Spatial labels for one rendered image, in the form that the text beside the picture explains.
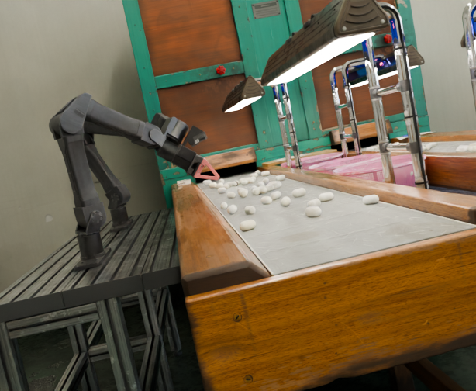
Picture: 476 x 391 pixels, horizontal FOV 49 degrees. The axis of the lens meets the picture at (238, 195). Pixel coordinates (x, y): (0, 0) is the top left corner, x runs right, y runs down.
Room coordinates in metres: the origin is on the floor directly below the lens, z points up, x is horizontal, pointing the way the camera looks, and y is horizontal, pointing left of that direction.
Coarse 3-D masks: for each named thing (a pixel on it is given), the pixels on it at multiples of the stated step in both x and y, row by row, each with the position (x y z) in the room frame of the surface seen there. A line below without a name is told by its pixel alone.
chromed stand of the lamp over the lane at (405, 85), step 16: (400, 16) 1.01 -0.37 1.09; (400, 32) 1.00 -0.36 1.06; (368, 48) 1.15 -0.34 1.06; (400, 48) 1.00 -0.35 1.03; (368, 64) 1.16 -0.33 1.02; (400, 64) 1.01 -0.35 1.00; (368, 80) 1.16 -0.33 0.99; (400, 80) 1.01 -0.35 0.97; (384, 112) 1.16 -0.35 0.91; (416, 112) 1.01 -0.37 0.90; (384, 128) 1.15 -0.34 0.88; (416, 128) 1.00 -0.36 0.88; (384, 144) 1.15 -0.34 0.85; (400, 144) 1.07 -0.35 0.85; (416, 144) 1.00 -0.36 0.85; (384, 160) 1.16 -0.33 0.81; (416, 160) 1.01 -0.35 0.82; (384, 176) 1.17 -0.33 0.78; (416, 176) 1.01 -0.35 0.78
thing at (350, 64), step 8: (376, 56) 2.01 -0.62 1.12; (344, 64) 2.00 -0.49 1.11; (352, 64) 2.00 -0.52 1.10; (360, 64) 2.16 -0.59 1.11; (336, 72) 2.15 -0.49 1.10; (344, 72) 2.00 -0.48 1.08; (344, 80) 2.00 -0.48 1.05; (336, 88) 2.15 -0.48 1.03; (344, 88) 2.01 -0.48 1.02; (336, 96) 2.14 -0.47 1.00; (336, 104) 2.14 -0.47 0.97; (344, 104) 2.05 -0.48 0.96; (352, 104) 1.99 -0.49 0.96; (336, 112) 2.15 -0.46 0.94; (352, 112) 2.00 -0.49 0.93; (352, 120) 2.00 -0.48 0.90; (352, 128) 2.00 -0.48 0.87; (344, 136) 2.11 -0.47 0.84; (352, 136) 2.02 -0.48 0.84; (344, 144) 2.14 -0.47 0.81; (344, 152) 2.15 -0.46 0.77; (360, 152) 2.00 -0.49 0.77; (360, 160) 1.99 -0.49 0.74
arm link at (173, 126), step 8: (168, 120) 1.64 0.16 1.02; (176, 120) 1.64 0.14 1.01; (168, 128) 1.62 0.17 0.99; (176, 128) 1.63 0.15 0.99; (184, 128) 1.65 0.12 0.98; (152, 136) 1.56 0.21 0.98; (160, 136) 1.58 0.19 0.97; (176, 136) 1.63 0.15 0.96; (184, 136) 1.65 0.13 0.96; (160, 144) 1.58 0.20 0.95
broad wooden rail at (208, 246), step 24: (192, 192) 1.83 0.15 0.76; (192, 216) 1.22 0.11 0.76; (216, 216) 1.16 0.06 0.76; (192, 240) 0.91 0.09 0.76; (216, 240) 0.87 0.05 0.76; (240, 240) 0.91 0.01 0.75; (192, 264) 0.73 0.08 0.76; (216, 264) 0.70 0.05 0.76; (240, 264) 0.69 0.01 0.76; (192, 288) 0.67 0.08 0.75; (216, 288) 0.68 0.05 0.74
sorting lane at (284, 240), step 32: (288, 192) 1.50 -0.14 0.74; (320, 192) 1.37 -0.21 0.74; (256, 224) 1.09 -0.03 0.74; (288, 224) 1.02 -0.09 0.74; (320, 224) 0.95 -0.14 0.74; (352, 224) 0.90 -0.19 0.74; (384, 224) 0.85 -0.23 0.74; (416, 224) 0.80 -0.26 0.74; (448, 224) 0.76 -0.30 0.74; (256, 256) 0.81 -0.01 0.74; (288, 256) 0.77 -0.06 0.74; (320, 256) 0.73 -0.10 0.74; (352, 256) 0.70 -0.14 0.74
